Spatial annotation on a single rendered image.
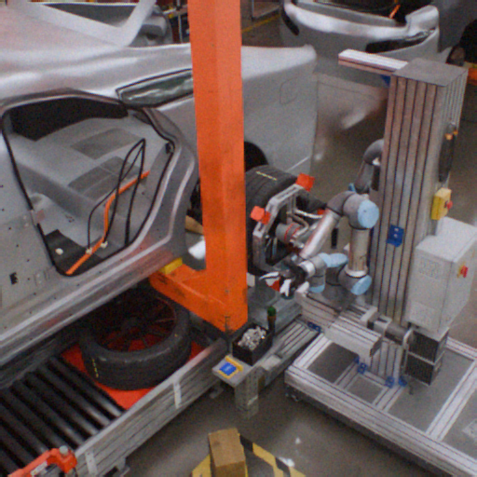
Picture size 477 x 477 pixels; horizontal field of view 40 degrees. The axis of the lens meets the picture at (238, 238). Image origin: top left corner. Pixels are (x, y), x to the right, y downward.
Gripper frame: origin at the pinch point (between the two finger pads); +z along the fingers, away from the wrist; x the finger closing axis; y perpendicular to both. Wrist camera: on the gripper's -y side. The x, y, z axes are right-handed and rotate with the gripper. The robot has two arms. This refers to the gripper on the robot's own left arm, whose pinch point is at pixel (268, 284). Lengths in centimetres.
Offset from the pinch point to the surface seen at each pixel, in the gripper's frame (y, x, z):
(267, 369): 109, 61, -37
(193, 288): 44, 84, -6
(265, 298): 84, 93, -63
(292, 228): 24, 66, -69
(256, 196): -1, 76, -53
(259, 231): 17, 68, -46
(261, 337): 63, 40, -20
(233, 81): -82, 38, -20
